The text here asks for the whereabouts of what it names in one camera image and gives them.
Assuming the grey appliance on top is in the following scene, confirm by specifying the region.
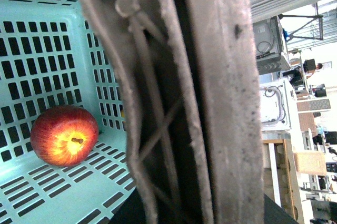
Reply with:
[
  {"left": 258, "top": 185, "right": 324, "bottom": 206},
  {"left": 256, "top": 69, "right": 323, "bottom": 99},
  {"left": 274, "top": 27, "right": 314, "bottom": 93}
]
[{"left": 253, "top": 16, "right": 290, "bottom": 75}]

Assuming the white washing machine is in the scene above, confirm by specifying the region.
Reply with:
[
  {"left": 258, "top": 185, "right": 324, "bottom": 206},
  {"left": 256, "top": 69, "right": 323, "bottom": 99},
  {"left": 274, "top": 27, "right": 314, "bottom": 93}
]
[{"left": 259, "top": 79, "right": 292, "bottom": 131}]

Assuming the wooden cabinet frame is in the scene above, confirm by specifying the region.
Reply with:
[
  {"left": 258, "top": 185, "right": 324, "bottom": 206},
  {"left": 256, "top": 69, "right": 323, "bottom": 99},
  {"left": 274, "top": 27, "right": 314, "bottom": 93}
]
[{"left": 263, "top": 139, "right": 304, "bottom": 223}]

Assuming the cardboard box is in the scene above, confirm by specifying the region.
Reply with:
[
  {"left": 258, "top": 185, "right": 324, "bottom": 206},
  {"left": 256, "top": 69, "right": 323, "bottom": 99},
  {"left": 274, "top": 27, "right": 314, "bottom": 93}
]
[{"left": 293, "top": 150, "right": 327, "bottom": 176}]

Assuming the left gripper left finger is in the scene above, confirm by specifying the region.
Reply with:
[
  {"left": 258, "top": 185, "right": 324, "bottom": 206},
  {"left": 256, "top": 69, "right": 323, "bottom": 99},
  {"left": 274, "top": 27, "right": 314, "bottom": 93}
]
[{"left": 80, "top": 0, "right": 213, "bottom": 223}]

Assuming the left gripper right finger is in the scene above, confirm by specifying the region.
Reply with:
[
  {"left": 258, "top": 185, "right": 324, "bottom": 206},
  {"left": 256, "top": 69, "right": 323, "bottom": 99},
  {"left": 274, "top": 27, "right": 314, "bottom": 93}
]
[{"left": 186, "top": 0, "right": 264, "bottom": 223}]

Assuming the light blue plastic basket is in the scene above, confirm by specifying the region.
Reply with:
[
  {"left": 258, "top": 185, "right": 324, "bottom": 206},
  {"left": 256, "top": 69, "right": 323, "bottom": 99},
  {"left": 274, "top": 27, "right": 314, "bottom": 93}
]
[{"left": 1, "top": 0, "right": 135, "bottom": 223}]

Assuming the seated person in black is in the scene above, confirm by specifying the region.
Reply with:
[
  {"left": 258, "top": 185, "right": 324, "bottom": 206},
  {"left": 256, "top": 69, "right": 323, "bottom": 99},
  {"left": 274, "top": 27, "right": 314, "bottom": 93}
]
[{"left": 279, "top": 59, "right": 323, "bottom": 87}]

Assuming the red apple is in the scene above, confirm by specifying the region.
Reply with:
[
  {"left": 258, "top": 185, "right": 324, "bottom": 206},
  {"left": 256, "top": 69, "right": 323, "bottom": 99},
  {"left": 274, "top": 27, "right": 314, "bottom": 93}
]
[{"left": 30, "top": 105, "right": 99, "bottom": 167}]

